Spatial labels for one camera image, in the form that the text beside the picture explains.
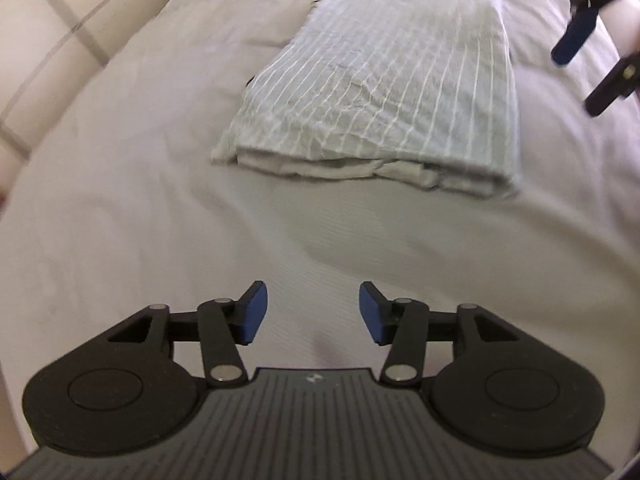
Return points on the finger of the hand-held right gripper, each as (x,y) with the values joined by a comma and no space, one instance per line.
(612,85)
(575,37)

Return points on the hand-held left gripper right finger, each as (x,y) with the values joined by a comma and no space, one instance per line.
(372,312)

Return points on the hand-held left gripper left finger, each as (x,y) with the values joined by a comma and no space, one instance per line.
(254,312)

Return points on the striped grey t-shirt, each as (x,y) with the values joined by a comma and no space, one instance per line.
(390,85)

